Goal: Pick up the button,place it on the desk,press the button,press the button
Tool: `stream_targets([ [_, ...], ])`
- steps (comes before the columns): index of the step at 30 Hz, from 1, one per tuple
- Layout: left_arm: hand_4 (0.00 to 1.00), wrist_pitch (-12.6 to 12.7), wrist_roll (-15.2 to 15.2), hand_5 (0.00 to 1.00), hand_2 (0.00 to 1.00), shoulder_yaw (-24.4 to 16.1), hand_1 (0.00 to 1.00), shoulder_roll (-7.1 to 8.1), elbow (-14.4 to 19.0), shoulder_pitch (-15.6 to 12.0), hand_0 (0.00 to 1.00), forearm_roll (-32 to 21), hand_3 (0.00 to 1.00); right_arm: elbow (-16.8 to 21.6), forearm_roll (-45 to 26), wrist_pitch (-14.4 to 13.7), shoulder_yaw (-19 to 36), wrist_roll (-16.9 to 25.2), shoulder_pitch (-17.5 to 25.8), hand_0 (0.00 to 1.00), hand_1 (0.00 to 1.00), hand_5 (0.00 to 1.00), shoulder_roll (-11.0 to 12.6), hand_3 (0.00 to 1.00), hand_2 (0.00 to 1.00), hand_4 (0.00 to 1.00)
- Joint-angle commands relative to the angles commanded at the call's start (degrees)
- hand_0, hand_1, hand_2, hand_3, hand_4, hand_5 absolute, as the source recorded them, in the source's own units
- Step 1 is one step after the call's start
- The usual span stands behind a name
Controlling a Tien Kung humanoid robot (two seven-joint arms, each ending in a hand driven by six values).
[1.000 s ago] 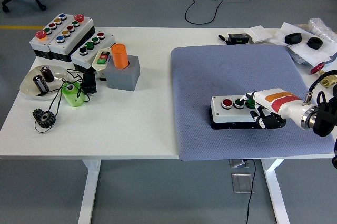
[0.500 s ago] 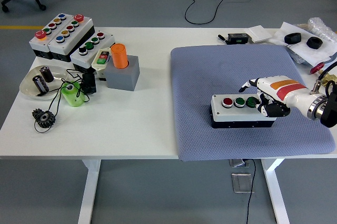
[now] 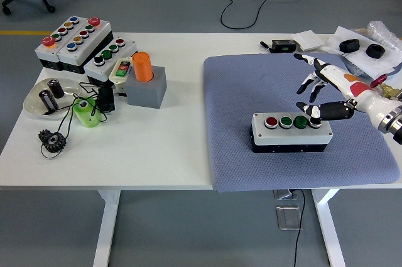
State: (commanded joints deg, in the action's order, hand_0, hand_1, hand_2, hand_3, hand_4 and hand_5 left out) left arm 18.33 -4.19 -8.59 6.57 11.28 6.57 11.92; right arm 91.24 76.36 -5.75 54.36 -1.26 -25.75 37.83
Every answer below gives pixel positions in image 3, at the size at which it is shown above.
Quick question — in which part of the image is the silver metal dish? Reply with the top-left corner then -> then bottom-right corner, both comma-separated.
23,77 -> 83,120

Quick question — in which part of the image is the black rubber ring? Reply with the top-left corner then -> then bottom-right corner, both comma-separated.
339,38 -> 361,53
365,43 -> 386,60

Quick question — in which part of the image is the five-button control box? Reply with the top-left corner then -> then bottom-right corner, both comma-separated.
57,17 -> 114,75
34,15 -> 87,72

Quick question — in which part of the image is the clear bubble wrap bag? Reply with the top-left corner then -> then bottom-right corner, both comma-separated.
366,20 -> 402,53

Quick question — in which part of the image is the white table leg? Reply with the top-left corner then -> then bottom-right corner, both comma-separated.
92,190 -> 122,267
311,188 -> 346,267

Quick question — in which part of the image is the white box with black knob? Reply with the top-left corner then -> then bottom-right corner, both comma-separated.
84,36 -> 138,87

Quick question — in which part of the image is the thin black cord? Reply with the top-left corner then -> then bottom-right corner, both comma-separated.
40,82 -> 109,160

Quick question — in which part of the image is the grey floor socket box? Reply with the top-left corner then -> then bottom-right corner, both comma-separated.
273,188 -> 298,200

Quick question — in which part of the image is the grey-blue textured mat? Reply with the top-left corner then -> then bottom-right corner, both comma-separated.
203,52 -> 400,193

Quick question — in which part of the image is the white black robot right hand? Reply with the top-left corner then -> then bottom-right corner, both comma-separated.
293,53 -> 402,126

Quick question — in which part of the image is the small black adapter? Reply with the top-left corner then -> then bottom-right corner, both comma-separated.
97,86 -> 116,112

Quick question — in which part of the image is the grey square block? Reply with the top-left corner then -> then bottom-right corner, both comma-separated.
124,65 -> 167,109

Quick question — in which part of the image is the black cable under table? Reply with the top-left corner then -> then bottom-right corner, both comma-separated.
293,188 -> 306,267

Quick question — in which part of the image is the green plastic holder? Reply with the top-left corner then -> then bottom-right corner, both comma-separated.
72,97 -> 103,128

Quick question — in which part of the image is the brass valve with red handle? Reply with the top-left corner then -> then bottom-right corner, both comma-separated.
369,74 -> 402,101

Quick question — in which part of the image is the white flat plate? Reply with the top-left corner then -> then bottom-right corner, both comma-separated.
290,30 -> 326,52

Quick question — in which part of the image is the black metal gear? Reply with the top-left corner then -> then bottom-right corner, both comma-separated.
38,129 -> 68,154

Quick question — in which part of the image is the black cylindrical capacitor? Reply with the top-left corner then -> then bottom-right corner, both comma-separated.
38,90 -> 60,111

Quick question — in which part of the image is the white foam sheet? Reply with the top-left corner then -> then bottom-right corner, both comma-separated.
320,25 -> 402,80

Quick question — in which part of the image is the metal floor outlet plate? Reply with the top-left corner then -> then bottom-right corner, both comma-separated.
275,205 -> 305,231

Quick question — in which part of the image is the brown cylindrical capacitor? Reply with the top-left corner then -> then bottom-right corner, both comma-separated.
46,79 -> 65,99

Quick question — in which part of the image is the black device with green label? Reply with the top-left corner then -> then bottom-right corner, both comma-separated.
271,39 -> 298,53

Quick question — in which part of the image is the cream red-green switch box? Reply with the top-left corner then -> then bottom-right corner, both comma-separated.
109,56 -> 134,97

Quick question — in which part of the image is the orange plastic cylinder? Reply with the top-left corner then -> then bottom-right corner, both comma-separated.
131,52 -> 154,82

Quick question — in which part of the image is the white black four-button box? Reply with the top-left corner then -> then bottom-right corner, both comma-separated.
250,112 -> 334,155

